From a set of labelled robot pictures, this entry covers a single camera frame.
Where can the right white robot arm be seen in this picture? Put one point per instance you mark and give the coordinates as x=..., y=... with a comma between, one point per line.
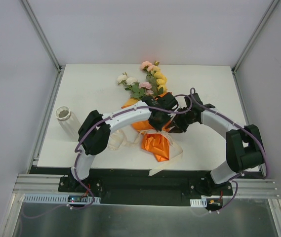
x=244, y=148

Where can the right white cable duct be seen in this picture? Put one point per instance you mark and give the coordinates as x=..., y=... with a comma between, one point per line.
x=198, y=202

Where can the artificial flower bouquet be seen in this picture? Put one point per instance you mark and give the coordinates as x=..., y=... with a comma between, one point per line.
x=153, y=85

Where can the white cable duct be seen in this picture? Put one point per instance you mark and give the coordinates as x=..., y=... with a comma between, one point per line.
x=198, y=202
x=60, y=199

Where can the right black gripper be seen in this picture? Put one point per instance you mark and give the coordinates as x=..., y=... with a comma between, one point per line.
x=180, y=122

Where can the orange wrapping paper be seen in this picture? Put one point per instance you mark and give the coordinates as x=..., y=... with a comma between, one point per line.
x=154, y=143

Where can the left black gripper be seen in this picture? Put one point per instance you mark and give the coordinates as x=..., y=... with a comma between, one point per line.
x=160, y=119

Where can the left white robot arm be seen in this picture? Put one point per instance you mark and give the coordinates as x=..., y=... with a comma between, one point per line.
x=95, y=131

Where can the aluminium frame post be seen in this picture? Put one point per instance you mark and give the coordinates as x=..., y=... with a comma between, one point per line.
x=256, y=33
x=40, y=33

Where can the cream printed ribbon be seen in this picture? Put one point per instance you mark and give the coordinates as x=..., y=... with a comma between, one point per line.
x=118, y=139

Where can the white ceramic vase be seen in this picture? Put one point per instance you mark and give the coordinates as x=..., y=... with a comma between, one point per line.
x=69, y=122

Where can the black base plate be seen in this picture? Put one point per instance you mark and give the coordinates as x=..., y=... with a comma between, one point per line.
x=136, y=187

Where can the right aluminium frame post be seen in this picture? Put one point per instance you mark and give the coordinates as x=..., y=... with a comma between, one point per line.
x=256, y=33

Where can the left white cable duct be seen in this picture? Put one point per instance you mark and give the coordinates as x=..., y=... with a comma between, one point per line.
x=60, y=199

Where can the left aluminium frame post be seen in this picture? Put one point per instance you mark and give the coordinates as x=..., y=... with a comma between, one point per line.
x=40, y=33

